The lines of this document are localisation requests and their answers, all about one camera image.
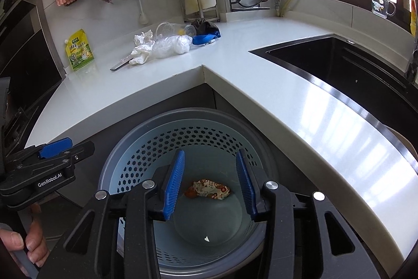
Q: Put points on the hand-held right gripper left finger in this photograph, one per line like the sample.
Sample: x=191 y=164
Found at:
x=171 y=187

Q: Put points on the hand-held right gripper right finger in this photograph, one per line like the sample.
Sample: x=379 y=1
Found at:
x=246 y=187

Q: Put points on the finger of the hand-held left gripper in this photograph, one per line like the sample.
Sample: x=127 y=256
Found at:
x=55 y=146
x=78 y=151

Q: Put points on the grey perforated waste bin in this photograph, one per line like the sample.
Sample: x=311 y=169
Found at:
x=202 y=217

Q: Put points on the clear plastic cup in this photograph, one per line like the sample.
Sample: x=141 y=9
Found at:
x=169 y=29

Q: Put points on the person's left hand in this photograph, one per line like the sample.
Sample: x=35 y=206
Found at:
x=37 y=233

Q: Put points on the patterned snack wrapper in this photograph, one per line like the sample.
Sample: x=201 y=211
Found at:
x=209 y=189

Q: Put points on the black glass kitchen appliance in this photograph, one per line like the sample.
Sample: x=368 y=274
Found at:
x=26 y=63

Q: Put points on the green yellow sauce pouch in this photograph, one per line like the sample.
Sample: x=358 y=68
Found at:
x=80 y=53

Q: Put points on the long pink clear wrapper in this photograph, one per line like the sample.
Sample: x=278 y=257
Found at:
x=119 y=64

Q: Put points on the crumpled white paper towel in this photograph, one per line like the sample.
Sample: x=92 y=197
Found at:
x=141 y=52

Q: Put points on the clear crumpled plastic bag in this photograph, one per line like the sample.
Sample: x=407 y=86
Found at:
x=173 y=45

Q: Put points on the blue white bottle brush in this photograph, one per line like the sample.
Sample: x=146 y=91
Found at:
x=142 y=17

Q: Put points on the black kitchen sink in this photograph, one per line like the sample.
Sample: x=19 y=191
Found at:
x=343 y=69

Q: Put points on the beige round stool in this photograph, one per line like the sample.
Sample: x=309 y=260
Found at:
x=396 y=136

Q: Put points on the dark crumpled cloth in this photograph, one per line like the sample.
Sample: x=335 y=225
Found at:
x=204 y=25

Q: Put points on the steel cutting board rack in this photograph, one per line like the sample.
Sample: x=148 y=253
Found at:
x=201 y=17

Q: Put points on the steel faucet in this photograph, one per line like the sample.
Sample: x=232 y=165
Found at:
x=413 y=66

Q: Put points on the glass mug cartoon print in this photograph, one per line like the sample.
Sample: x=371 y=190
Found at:
x=380 y=4

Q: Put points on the yellow container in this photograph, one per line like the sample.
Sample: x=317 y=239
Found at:
x=413 y=22

